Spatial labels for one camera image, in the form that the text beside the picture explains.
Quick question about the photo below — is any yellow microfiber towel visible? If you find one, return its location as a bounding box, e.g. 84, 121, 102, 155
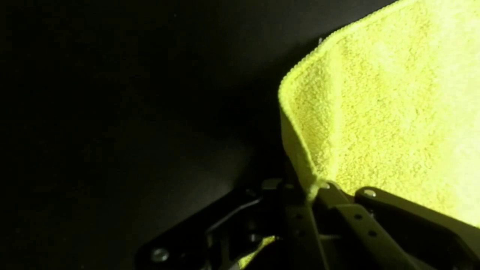
240, 0, 480, 270

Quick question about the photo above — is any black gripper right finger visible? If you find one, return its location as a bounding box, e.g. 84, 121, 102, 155
315, 184, 431, 270

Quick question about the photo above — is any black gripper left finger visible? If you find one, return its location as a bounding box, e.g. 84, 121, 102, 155
260, 179, 330, 270

